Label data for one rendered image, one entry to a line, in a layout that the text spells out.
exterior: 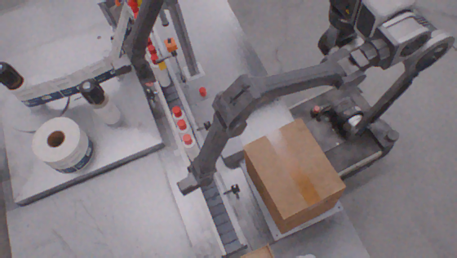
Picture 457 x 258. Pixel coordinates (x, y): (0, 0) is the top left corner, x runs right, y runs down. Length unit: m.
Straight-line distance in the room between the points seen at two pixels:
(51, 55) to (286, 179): 1.39
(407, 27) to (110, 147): 1.26
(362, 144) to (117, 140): 1.40
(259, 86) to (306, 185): 0.51
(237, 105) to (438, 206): 1.92
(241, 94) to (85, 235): 1.05
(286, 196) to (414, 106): 1.74
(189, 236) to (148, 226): 0.18
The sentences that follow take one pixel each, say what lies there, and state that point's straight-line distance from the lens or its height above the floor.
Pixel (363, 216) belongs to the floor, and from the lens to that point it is 2.54.
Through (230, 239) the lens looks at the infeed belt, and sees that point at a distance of 1.56.
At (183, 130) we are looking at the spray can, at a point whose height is 1.05.
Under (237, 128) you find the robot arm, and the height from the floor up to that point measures 1.53.
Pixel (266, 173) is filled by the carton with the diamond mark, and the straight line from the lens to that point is 1.37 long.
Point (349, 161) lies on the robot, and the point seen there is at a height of 0.24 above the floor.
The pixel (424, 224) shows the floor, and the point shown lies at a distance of 2.63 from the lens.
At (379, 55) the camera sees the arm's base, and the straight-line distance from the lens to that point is 1.19.
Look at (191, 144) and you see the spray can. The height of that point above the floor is 1.05.
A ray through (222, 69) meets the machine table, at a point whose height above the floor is 0.83.
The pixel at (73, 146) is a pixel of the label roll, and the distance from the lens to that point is 1.70.
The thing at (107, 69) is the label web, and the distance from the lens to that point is 1.88.
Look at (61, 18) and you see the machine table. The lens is 2.42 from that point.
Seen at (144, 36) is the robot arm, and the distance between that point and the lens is 1.42.
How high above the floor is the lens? 2.41
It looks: 64 degrees down
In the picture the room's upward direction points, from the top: 11 degrees counter-clockwise
